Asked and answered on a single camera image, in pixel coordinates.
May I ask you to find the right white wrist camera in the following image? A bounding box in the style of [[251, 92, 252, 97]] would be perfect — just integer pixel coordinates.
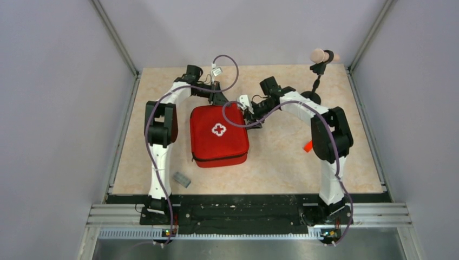
[[237, 95, 254, 114]]

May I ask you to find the black microphone stand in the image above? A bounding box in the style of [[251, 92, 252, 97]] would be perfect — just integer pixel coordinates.
[[301, 48, 340, 105]]

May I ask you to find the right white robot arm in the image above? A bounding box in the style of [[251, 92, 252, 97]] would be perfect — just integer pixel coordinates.
[[237, 76, 353, 223]]

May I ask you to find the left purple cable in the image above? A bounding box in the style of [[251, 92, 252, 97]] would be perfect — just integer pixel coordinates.
[[144, 54, 240, 246]]

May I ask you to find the red black medicine kit bag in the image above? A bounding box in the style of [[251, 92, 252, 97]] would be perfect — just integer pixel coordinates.
[[189, 105, 250, 168]]

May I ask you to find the orange red block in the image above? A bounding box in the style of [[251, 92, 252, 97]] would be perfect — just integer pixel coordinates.
[[304, 140, 313, 153]]

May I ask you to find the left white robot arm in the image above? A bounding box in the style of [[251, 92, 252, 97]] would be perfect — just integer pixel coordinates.
[[144, 63, 228, 224]]

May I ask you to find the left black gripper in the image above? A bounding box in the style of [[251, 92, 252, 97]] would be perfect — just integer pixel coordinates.
[[193, 80, 231, 106]]

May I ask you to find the grey blue pill blister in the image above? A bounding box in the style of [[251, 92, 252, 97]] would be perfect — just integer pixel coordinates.
[[173, 172, 191, 189]]

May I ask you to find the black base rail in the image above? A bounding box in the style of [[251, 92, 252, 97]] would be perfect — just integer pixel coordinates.
[[140, 194, 353, 235]]

